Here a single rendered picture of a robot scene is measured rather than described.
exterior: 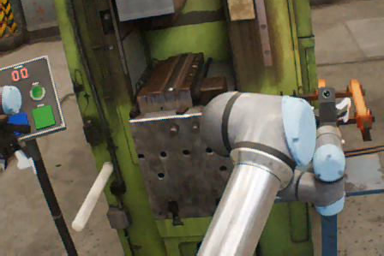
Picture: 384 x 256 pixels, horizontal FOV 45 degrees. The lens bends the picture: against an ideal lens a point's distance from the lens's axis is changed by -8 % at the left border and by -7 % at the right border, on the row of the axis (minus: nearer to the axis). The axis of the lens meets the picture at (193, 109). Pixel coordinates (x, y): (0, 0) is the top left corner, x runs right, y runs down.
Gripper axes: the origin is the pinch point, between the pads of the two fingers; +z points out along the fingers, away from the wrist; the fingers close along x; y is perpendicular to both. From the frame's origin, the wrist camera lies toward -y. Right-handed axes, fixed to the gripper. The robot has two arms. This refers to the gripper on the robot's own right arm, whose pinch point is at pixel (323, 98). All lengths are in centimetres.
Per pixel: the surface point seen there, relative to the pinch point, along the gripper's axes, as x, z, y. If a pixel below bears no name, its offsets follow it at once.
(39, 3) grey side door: -444, 597, 40
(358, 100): 11.8, 14.9, 8.1
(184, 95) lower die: -49, 28, 7
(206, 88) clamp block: -41, 29, 5
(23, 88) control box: -105, 12, -8
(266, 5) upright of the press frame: -17, 45, -19
